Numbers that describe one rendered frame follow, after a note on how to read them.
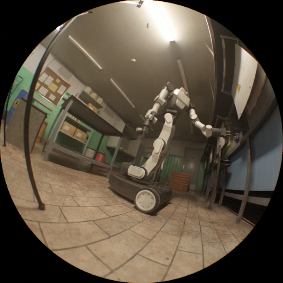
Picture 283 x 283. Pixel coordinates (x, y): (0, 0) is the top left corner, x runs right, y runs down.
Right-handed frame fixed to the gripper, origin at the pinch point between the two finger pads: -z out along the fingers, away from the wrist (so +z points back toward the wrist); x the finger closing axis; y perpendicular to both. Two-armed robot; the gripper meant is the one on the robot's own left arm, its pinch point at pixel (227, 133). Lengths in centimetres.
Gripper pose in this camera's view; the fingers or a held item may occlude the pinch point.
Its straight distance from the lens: 119.8
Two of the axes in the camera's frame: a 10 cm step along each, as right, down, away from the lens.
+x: 2.8, -9.2, 2.9
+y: 4.6, 3.9, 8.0
